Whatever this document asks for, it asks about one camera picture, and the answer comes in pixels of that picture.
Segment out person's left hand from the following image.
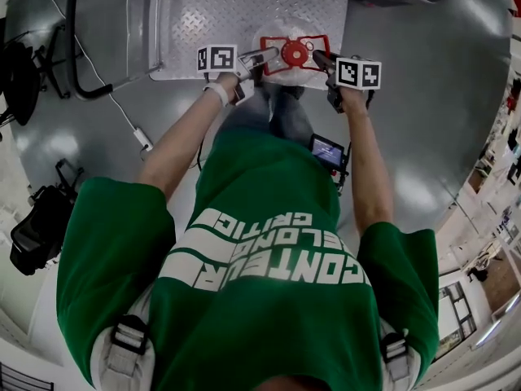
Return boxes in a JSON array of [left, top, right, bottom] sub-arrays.
[[215, 72, 241, 91]]

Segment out person's left leg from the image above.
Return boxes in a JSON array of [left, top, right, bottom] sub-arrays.
[[221, 86, 272, 138]]

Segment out white wristband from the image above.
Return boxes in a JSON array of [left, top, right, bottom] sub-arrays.
[[202, 82, 230, 108]]

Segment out person's leg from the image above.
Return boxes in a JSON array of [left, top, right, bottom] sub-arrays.
[[268, 86, 314, 150], [221, 86, 272, 138]]

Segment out person's right leg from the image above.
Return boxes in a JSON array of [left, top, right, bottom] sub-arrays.
[[268, 86, 314, 150]]

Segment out small black monitor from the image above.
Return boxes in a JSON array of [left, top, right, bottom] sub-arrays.
[[309, 134, 346, 166]]

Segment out white power strip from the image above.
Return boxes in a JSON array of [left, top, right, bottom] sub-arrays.
[[133, 126, 155, 153]]

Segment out grey shoulder strap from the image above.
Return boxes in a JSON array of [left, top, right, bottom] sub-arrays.
[[380, 323, 424, 391], [93, 299, 158, 391]]

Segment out grey right shoulder strap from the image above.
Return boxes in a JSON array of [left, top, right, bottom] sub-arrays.
[[380, 323, 424, 391]]

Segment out person's green printed shirt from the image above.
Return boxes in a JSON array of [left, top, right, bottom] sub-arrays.
[[55, 130, 440, 391]]

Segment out white power cable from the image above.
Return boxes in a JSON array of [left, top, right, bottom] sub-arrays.
[[36, 0, 139, 134]]

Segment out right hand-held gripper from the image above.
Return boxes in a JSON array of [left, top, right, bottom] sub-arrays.
[[312, 51, 383, 115]]

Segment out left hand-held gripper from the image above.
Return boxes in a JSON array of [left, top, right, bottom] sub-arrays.
[[196, 45, 280, 107]]

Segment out grey left shoulder strap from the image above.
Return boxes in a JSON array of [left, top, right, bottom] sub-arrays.
[[93, 299, 158, 391]]

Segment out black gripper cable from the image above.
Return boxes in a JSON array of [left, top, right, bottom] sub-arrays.
[[333, 140, 353, 197]]

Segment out grey platform trolley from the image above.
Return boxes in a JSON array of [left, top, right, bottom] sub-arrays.
[[64, 0, 350, 101]]

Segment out person's right forearm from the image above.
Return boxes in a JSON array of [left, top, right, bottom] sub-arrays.
[[344, 95, 395, 238]]

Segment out white shelf of assorted goods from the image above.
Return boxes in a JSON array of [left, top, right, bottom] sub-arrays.
[[467, 75, 521, 260]]

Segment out clear water jug red cap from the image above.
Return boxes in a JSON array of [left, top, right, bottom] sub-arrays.
[[252, 22, 333, 88]]

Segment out person's left forearm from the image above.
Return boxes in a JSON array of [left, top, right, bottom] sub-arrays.
[[136, 83, 229, 201]]

